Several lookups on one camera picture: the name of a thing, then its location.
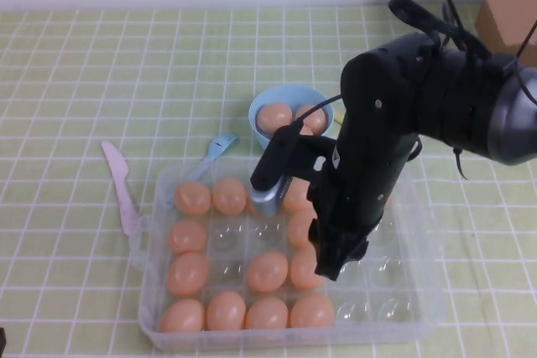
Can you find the green white grid tablecloth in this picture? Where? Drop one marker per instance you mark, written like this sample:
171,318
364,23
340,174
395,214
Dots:
84,81

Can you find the black object at edge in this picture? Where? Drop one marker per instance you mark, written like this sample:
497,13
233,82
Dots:
2,343

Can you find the light blue bowl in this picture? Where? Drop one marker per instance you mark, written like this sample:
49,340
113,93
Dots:
285,93

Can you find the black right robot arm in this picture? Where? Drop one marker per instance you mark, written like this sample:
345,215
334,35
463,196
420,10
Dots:
461,102

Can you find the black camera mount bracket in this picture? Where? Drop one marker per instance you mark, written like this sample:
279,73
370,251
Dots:
310,157

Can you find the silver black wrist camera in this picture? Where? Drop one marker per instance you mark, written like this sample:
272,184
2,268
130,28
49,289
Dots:
272,165

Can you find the clear plastic egg box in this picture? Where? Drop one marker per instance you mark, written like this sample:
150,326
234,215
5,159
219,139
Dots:
419,270

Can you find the pale purple plastic knife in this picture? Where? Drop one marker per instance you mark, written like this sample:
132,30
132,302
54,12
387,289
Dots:
119,182

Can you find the light blue plastic fork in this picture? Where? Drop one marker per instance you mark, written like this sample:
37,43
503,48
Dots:
218,146

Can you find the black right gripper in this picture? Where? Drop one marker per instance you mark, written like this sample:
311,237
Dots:
361,190

